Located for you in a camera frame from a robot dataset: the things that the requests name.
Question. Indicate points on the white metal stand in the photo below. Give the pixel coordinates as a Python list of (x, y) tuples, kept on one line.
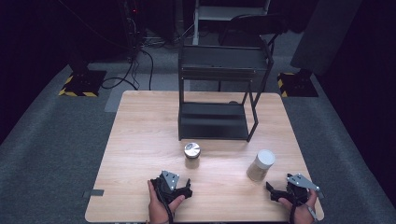
[(230, 13)]

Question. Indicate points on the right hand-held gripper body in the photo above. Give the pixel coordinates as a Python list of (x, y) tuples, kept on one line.
[(297, 189)]

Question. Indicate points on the person's right hand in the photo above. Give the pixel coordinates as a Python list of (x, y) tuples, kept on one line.
[(300, 213)]

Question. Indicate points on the grey upright panel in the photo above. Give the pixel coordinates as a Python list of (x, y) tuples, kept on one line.
[(323, 34)]

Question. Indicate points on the person's left hand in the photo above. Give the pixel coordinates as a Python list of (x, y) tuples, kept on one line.
[(158, 208)]

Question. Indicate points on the glass jar with silver lid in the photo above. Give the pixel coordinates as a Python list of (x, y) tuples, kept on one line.
[(192, 154)]

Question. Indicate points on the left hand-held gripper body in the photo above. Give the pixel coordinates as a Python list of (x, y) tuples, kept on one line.
[(168, 186)]

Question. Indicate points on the glass jar with white lid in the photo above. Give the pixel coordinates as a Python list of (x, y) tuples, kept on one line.
[(261, 165)]

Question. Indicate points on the grey floor tape strip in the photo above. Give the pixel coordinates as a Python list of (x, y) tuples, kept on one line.
[(93, 193)]

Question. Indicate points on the black metal shelf rack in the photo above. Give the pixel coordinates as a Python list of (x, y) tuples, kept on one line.
[(214, 123)]

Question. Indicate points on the yellow black striped base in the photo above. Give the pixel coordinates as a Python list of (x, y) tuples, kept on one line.
[(297, 84), (84, 82)]

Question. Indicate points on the dark equipment stand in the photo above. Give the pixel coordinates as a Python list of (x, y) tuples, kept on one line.
[(134, 21)]

